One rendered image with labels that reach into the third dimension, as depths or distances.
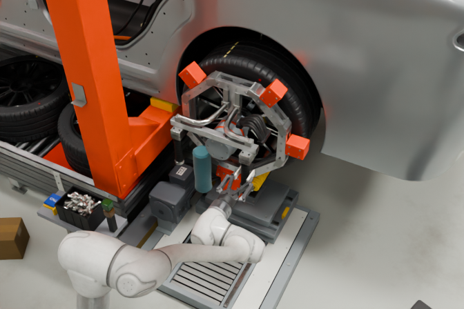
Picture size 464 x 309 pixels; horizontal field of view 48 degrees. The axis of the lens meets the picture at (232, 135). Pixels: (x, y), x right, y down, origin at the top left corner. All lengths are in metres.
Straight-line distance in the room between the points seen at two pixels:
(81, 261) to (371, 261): 1.89
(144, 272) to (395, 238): 1.99
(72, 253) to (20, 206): 1.89
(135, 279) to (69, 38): 1.02
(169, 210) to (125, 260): 1.24
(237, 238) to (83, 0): 1.04
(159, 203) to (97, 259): 1.23
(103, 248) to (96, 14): 0.93
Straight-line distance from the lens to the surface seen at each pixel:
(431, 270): 3.14
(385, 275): 3.04
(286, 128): 2.28
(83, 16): 2.02
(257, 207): 2.92
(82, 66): 2.16
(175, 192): 2.77
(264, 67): 2.29
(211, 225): 2.01
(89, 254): 1.57
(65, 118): 3.19
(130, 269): 1.50
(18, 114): 3.33
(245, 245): 1.96
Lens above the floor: 2.46
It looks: 42 degrees down
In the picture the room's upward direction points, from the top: straight up
